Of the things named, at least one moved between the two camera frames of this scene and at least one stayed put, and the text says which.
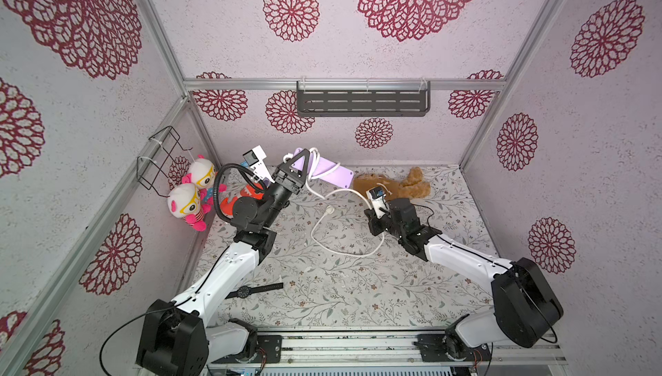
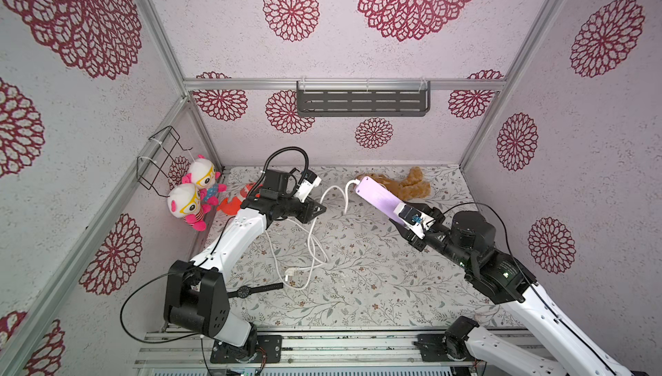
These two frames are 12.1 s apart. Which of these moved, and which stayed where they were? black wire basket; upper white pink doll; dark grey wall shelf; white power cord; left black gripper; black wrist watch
Moved: left black gripper; white power cord
Stayed: dark grey wall shelf; upper white pink doll; black wrist watch; black wire basket
